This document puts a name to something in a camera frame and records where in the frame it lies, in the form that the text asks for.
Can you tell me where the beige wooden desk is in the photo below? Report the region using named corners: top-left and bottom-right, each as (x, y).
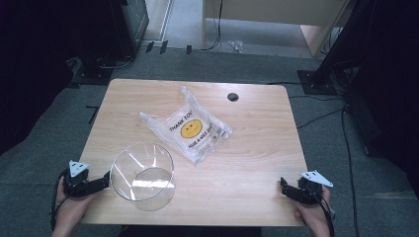
top-left (201, 0), bottom-right (351, 59)

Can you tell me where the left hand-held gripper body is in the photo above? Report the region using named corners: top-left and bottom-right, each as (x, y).
top-left (62, 160), bottom-right (107, 198)

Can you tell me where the crumpled clear plastic wrap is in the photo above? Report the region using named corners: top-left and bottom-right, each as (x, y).
top-left (227, 39), bottom-right (245, 54)

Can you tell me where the left hand-held gripper cable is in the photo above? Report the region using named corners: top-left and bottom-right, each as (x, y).
top-left (49, 169), bottom-right (69, 231)

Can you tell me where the black cabinet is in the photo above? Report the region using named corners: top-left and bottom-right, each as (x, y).
top-left (108, 0), bottom-right (150, 59)

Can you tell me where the dark curtain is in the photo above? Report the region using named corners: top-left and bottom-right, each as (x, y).
top-left (0, 0), bottom-right (115, 156)
top-left (345, 0), bottom-right (419, 198)

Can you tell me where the long black floor cable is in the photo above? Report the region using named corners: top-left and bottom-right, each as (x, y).
top-left (340, 104), bottom-right (361, 237)

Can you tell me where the black hanging cable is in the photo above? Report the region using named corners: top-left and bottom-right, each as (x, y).
top-left (201, 0), bottom-right (223, 52)

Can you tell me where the clear round plastic bin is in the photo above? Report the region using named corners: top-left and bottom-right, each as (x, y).
top-left (109, 141), bottom-right (176, 212)

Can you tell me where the black stand post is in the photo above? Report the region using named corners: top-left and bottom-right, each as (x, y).
top-left (312, 0), bottom-right (375, 87)

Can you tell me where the person's left hand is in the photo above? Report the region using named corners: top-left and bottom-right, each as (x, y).
top-left (53, 179), bottom-right (100, 232)

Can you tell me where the right hand-held gripper cable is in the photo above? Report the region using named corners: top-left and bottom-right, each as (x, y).
top-left (309, 187), bottom-right (336, 237)

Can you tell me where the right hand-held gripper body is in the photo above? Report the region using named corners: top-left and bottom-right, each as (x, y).
top-left (290, 170), bottom-right (334, 205)

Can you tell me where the hand-held gripper cable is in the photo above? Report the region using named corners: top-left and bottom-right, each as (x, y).
top-left (309, 187), bottom-right (336, 237)
top-left (49, 169), bottom-right (69, 231)

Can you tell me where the short black floor cable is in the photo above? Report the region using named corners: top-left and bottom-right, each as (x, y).
top-left (295, 108), bottom-right (346, 129)

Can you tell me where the looped black cable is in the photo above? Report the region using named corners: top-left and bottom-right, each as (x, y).
top-left (97, 54), bottom-right (135, 70)

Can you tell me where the black stand base plate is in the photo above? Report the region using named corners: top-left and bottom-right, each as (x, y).
top-left (296, 69), bottom-right (338, 97)

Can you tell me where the clear smiley plastic bag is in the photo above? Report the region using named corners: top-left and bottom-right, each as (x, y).
top-left (138, 86), bottom-right (233, 166)

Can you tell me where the dark floor base plate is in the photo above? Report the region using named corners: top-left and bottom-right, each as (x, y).
top-left (67, 56), bottom-right (115, 89)

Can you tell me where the person's right hand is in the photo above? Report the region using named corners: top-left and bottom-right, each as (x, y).
top-left (293, 186), bottom-right (332, 230)

